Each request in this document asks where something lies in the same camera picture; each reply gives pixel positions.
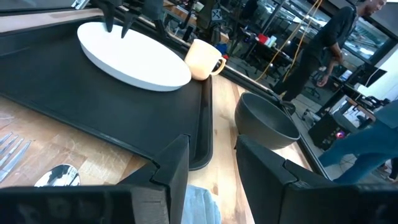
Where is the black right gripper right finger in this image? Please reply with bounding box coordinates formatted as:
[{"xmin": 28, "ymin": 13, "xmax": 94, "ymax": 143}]
[{"xmin": 234, "ymin": 134, "xmax": 336, "ymax": 224}]

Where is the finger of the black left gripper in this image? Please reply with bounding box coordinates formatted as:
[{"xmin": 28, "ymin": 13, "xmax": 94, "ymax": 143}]
[
  {"xmin": 121, "ymin": 0, "xmax": 140, "ymax": 39},
  {"xmin": 93, "ymin": 0, "xmax": 116, "ymax": 34}
]

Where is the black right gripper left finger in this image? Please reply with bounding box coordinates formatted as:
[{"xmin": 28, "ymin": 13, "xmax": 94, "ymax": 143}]
[{"xmin": 118, "ymin": 134, "xmax": 191, "ymax": 224}]

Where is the white round plate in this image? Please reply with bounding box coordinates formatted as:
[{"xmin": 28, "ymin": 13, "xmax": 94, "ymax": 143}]
[{"xmin": 76, "ymin": 21, "xmax": 193, "ymax": 93}]

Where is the grey cloth napkin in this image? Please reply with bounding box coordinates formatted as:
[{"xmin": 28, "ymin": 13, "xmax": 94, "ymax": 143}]
[{"xmin": 180, "ymin": 184, "xmax": 223, "ymax": 224}]

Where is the dark grey bowl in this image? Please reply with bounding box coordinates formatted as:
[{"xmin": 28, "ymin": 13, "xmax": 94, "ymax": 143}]
[{"xmin": 234, "ymin": 91, "xmax": 302, "ymax": 151}]

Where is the cream mug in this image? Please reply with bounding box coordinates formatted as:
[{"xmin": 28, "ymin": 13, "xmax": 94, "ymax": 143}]
[{"xmin": 183, "ymin": 38, "xmax": 228, "ymax": 82}]

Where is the spoon with teal handle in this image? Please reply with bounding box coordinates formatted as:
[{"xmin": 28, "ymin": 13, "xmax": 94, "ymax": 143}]
[{"xmin": 34, "ymin": 163, "xmax": 81, "ymax": 188}]

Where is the fork with patterned handle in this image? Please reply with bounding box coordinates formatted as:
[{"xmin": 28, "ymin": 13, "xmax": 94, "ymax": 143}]
[{"xmin": 0, "ymin": 131, "xmax": 32, "ymax": 184}]

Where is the black serving tray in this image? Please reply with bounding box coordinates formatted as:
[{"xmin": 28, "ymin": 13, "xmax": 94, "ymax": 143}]
[{"xmin": 0, "ymin": 15, "xmax": 214, "ymax": 172}]

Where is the silver aluminium bar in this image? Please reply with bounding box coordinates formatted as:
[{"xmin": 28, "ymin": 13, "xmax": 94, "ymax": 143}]
[{"xmin": 70, "ymin": 0, "xmax": 91, "ymax": 11}]

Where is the black computer case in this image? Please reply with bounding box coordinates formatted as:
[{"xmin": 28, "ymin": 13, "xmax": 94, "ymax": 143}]
[{"xmin": 307, "ymin": 111, "xmax": 346, "ymax": 151}]

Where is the person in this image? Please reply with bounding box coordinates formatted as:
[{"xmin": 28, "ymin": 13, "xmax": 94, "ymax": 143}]
[
  {"xmin": 317, "ymin": 98, "xmax": 398, "ymax": 185},
  {"xmin": 272, "ymin": 0, "xmax": 388, "ymax": 104}
]

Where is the yellow cable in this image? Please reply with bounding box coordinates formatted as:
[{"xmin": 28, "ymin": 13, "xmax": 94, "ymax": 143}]
[{"xmin": 254, "ymin": 0, "xmax": 325, "ymax": 82}]

